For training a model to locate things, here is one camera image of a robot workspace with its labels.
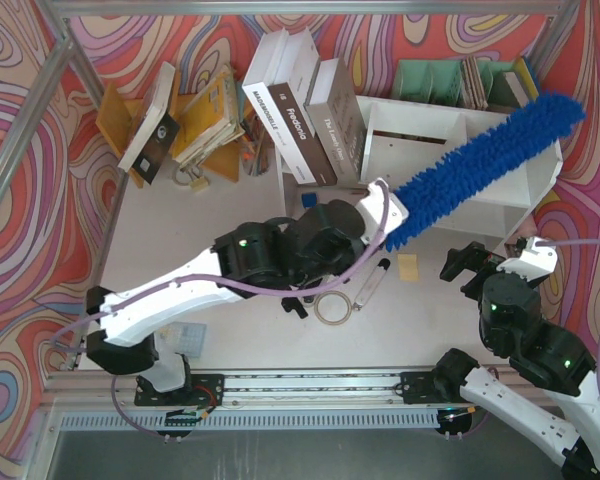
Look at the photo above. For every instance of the grey Lonely Ones book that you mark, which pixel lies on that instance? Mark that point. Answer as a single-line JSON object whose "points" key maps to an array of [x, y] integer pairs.
{"points": [[337, 119]]}

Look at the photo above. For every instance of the black binder clip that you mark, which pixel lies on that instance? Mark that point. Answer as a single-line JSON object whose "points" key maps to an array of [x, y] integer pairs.
{"points": [[294, 305]]}

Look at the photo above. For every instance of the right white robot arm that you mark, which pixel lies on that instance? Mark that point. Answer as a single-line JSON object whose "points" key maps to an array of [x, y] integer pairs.
{"points": [[554, 360]]}

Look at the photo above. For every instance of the blue microfiber duster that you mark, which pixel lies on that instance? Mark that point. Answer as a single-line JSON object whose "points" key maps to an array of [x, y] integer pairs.
{"points": [[480, 160]]}

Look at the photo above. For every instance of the clear cup of pencils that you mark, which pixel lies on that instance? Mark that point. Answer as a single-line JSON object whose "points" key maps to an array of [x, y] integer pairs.
{"points": [[254, 147]]}

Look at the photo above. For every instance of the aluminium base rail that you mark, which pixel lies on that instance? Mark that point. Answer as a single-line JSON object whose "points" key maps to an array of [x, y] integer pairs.
{"points": [[232, 401]]}

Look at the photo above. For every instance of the small white side shelf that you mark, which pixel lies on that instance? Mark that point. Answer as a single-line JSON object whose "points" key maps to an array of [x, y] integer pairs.
{"points": [[289, 189]]}

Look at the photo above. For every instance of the black and white book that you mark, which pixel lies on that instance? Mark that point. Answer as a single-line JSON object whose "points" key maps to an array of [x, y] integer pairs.
{"points": [[153, 129]]}

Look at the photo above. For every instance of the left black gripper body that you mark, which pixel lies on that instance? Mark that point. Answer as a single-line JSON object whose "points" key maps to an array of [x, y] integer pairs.
{"points": [[359, 220]]}

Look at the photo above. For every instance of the white Mademoiselle book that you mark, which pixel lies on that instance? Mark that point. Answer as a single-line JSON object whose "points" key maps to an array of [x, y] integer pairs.
{"points": [[256, 86]]}

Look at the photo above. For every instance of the blue pencil sharpener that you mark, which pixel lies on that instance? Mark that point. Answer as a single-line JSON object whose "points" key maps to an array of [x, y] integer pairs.
{"points": [[309, 200]]}

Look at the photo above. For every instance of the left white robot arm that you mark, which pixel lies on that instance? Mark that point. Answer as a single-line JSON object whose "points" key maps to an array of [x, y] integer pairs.
{"points": [[125, 343]]}

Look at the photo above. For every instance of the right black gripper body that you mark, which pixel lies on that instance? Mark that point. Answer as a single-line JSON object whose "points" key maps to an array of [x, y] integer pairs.
{"points": [[473, 270]]}

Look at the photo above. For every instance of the silver black pen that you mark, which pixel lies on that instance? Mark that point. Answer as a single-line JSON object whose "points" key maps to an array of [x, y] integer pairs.
{"points": [[371, 284]]}

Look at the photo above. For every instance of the brown Fredonia book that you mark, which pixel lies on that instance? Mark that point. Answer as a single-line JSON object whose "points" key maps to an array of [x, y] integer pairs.
{"points": [[292, 88]]}

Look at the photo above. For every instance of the yellow sticky note pad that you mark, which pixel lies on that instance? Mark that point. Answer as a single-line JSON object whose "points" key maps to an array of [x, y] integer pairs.
{"points": [[408, 267]]}

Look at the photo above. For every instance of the stack of yellow books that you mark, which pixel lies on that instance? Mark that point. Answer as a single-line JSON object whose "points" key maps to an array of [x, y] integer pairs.
{"points": [[209, 121]]}

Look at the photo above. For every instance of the green desk organizer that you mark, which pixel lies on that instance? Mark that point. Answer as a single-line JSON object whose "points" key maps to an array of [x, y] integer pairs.
{"points": [[440, 82]]}

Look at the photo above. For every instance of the white wooden bookshelf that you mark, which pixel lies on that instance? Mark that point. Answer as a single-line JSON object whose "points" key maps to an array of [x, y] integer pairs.
{"points": [[460, 175]]}

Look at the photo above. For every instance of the blue yellow book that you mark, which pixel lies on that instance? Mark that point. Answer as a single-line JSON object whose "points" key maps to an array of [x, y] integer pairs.
{"points": [[521, 81]]}

